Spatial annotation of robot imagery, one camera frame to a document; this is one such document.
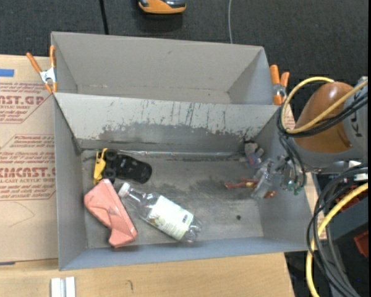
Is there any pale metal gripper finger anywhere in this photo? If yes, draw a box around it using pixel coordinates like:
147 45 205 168
250 176 280 200
255 158 279 181

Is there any small toy bear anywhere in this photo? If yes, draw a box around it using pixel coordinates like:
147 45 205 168
242 140 265 170

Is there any red toy figure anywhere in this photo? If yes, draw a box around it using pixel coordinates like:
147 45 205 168
224 177 278 199

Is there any grey metal bin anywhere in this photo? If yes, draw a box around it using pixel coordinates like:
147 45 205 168
50 31 313 272

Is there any clear plastic bottle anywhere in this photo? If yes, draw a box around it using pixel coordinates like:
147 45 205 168
117 182 203 244

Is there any yellow toy car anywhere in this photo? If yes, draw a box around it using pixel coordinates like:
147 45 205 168
93 148 118 186

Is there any brown cardboard board, red print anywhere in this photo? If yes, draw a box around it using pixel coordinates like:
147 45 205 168
0 53 60 267

